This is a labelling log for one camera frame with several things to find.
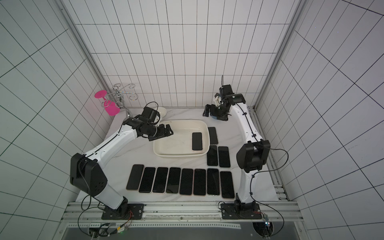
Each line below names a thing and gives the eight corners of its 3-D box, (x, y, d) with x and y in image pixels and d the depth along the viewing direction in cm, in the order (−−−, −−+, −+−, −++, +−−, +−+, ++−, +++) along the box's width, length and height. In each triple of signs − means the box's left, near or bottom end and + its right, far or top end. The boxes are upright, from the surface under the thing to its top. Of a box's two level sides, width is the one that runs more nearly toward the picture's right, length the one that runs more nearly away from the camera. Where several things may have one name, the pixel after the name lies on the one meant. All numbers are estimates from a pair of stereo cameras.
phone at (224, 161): (219, 167, 91) (220, 165, 89) (217, 148, 99) (217, 146, 97) (230, 167, 91) (231, 165, 89) (227, 148, 99) (228, 146, 97)
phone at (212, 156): (207, 165, 90) (208, 161, 86) (206, 147, 98) (206, 143, 94) (217, 165, 90) (218, 161, 86) (215, 147, 98) (216, 143, 94)
